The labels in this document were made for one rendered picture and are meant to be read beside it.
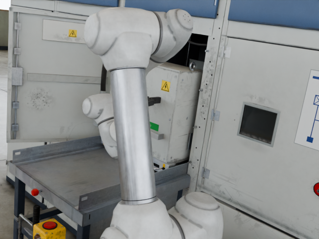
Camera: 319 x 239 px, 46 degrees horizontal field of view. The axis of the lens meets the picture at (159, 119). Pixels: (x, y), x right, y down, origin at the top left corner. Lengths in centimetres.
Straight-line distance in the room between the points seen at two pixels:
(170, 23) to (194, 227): 59
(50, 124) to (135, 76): 132
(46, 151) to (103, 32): 114
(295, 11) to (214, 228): 91
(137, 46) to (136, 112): 18
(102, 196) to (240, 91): 76
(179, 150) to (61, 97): 78
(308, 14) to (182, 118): 75
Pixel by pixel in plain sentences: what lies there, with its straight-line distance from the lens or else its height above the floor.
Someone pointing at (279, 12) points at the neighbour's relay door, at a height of 170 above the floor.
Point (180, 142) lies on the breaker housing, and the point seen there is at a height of 102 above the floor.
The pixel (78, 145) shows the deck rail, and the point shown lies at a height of 88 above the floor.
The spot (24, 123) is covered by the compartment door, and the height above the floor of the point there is 95.
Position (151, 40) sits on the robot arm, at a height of 155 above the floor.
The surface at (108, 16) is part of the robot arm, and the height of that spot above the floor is 160.
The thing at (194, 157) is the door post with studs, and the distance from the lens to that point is 194.
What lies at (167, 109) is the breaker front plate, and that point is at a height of 119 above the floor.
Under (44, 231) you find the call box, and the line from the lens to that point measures 133.
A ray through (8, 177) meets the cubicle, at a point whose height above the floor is 5.
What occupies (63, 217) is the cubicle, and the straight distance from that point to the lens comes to 301.
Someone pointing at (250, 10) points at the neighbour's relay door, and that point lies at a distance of 171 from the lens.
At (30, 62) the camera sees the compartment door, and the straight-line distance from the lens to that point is 220.
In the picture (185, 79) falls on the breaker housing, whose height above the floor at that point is 135.
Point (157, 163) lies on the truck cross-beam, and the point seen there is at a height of 91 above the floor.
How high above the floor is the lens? 161
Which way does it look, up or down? 15 degrees down
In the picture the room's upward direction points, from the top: 7 degrees clockwise
